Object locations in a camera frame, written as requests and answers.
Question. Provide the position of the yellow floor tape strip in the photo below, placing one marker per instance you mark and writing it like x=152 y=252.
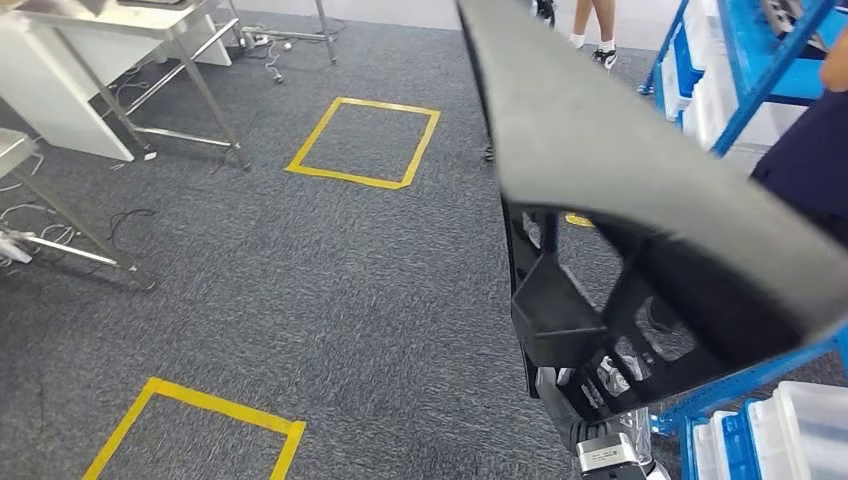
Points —
x=580 y=220

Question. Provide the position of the black plastic panel part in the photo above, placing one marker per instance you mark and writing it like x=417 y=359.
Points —
x=596 y=132

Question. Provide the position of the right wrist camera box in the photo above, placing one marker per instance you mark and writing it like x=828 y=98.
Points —
x=606 y=454

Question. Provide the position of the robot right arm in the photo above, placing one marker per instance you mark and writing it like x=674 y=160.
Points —
x=616 y=474

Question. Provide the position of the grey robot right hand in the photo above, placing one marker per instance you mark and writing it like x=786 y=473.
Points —
x=553 y=397

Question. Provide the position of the white power strip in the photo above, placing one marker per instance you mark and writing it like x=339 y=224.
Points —
x=255 y=38
x=13 y=252

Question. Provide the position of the yellow floor tape square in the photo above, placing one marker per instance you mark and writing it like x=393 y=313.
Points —
x=218 y=407
x=344 y=178

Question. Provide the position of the person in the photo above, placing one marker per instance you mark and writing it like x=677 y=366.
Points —
x=544 y=10
x=604 y=26
x=808 y=166

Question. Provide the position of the clear plastic film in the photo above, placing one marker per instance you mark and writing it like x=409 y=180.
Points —
x=629 y=424

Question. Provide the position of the white plastic bins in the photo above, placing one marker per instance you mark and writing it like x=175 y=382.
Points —
x=712 y=99

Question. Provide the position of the white cabinet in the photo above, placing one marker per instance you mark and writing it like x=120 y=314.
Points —
x=66 y=93

